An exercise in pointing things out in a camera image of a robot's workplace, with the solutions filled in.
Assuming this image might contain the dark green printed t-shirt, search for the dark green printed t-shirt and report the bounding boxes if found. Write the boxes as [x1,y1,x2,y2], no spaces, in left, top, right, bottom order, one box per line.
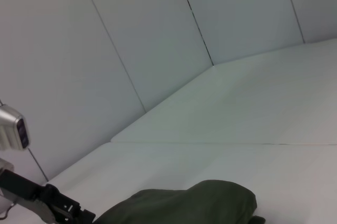
[96,179,266,224]

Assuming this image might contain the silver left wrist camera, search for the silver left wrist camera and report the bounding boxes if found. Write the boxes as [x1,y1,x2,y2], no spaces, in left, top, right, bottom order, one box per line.
[0,104,32,151]

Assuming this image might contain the left arm cable with plug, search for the left arm cable with plug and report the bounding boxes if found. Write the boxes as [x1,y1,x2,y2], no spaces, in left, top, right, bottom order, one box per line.
[0,202,14,220]

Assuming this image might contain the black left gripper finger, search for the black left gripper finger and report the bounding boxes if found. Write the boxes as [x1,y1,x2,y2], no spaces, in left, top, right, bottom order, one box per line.
[46,183,81,213]
[52,202,97,224]

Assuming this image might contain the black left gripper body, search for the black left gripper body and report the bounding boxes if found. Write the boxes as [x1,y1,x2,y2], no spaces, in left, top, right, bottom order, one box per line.
[0,168,58,222]

